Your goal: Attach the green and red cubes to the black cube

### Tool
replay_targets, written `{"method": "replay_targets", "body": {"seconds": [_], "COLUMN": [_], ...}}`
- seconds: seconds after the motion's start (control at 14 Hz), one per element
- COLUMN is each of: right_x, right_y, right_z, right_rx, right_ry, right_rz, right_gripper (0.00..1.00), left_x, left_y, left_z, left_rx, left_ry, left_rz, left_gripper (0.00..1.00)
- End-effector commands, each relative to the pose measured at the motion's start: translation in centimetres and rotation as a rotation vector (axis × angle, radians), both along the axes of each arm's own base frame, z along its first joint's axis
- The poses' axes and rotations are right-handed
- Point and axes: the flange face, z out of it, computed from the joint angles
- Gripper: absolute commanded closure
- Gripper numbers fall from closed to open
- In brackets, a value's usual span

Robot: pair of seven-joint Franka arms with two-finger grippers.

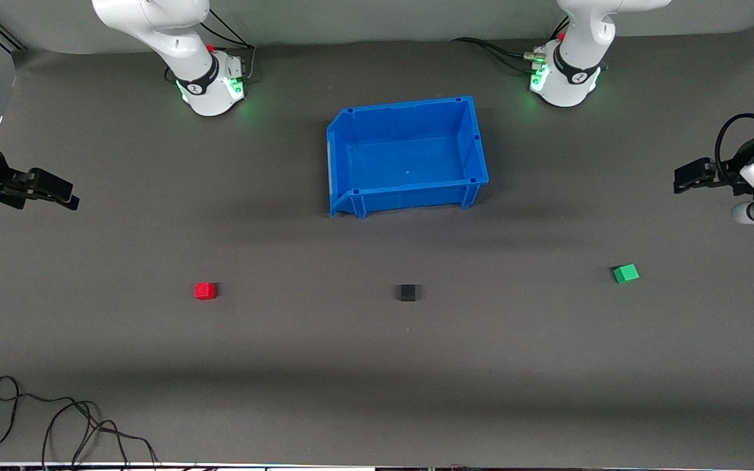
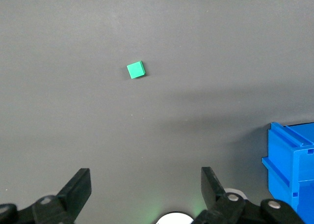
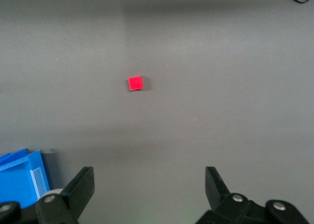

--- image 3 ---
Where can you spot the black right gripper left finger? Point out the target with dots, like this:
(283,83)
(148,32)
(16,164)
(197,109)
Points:
(73,197)

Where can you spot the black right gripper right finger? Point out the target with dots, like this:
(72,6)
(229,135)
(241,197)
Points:
(228,209)

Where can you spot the red cube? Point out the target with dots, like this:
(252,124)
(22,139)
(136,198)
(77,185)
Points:
(135,83)

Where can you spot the blue plastic storage bin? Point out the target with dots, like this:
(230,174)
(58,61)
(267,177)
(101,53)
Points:
(14,184)

